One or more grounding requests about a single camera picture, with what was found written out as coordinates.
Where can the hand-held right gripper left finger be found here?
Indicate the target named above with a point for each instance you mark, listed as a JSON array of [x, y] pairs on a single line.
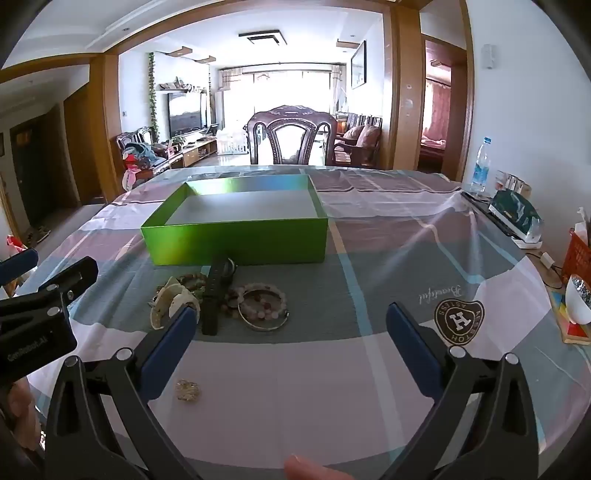
[[171, 341]]

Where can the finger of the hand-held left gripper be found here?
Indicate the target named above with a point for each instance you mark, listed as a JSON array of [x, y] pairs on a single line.
[[69, 277], [18, 266]]

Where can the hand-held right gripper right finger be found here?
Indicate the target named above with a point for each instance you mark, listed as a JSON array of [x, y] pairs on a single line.
[[413, 341]]

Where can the green cardboard box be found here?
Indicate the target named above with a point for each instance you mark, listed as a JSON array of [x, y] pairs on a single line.
[[231, 240]]

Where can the person's right hand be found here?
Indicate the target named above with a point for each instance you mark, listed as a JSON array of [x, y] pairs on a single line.
[[309, 468]]

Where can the red plastic bag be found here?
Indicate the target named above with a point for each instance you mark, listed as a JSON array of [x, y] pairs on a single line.
[[14, 242]]

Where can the dark entry door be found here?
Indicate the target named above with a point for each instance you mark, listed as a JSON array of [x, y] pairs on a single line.
[[32, 175]]

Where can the pile of clothes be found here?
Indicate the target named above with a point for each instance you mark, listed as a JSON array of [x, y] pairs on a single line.
[[138, 154]]

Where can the dark wooden armchair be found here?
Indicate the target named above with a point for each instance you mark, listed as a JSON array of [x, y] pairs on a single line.
[[127, 138]]

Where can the white plug adapter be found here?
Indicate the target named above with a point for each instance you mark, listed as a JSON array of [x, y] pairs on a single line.
[[547, 260]]

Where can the colourful flat box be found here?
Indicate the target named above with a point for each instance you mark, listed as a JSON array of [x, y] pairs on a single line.
[[570, 333]]

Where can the white bowl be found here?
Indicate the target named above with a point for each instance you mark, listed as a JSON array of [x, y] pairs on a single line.
[[577, 307]]

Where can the wooden television cabinet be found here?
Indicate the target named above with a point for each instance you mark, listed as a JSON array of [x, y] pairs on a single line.
[[198, 150]]

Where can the clear water bottle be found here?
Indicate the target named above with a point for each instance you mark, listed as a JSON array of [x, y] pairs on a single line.
[[480, 170]]

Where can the red plastic basket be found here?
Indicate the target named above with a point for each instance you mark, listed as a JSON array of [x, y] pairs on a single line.
[[577, 254]]

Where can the flat screen television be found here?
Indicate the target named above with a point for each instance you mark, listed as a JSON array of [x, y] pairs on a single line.
[[184, 110]]

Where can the green ivy garland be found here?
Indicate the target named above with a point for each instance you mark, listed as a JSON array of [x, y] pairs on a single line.
[[152, 92]]

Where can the white play fence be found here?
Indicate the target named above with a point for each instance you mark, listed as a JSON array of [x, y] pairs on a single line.
[[233, 144]]

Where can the wooden sofa with cushions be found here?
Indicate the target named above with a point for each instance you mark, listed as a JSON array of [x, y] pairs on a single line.
[[364, 138]]

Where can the dark carved wooden chair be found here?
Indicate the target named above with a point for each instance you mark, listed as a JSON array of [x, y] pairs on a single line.
[[258, 138]]

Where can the rectangular ceiling lamp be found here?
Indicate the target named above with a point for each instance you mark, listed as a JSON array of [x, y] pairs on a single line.
[[262, 38]]

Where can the framed wall picture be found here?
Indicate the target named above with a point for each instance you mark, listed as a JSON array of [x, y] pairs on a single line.
[[358, 64]]

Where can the white wall box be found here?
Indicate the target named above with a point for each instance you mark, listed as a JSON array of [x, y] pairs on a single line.
[[488, 56]]

